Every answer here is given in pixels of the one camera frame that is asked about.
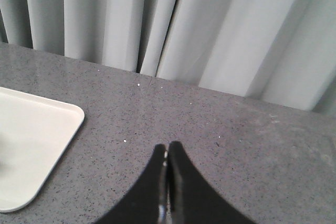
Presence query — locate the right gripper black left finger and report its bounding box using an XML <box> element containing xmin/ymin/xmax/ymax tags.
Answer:
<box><xmin>96</xmin><ymin>144</ymin><xmax>166</xmax><ymax>223</ymax></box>

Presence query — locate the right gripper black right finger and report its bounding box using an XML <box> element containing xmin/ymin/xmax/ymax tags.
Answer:
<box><xmin>168</xmin><ymin>141</ymin><xmax>253</xmax><ymax>223</ymax></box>

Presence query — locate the cream rectangular plastic tray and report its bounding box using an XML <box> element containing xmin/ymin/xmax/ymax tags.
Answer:
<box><xmin>1</xmin><ymin>88</ymin><xmax>85</xmax><ymax>212</ymax></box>

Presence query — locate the grey-white pleated curtain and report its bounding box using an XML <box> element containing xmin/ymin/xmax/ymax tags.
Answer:
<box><xmin>1</xmin><ymin>0</ymin><xmax>335</xmax><ymax>116</ymax></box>

